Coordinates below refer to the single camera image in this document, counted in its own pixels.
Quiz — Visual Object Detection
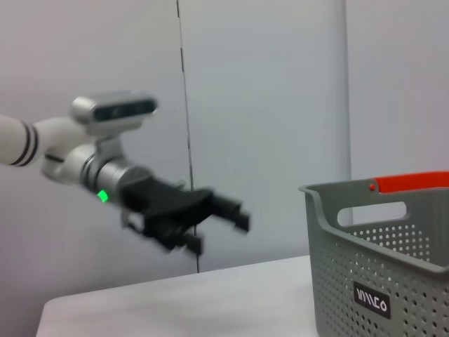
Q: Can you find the orange basket handle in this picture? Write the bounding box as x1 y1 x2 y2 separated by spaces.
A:
368 171 449 194

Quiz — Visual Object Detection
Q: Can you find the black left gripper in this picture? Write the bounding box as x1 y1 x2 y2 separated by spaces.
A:
121 175 252 256

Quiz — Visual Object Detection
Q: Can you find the grey perforated storage basket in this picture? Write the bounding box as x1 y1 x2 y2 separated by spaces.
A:
297 180 449 337

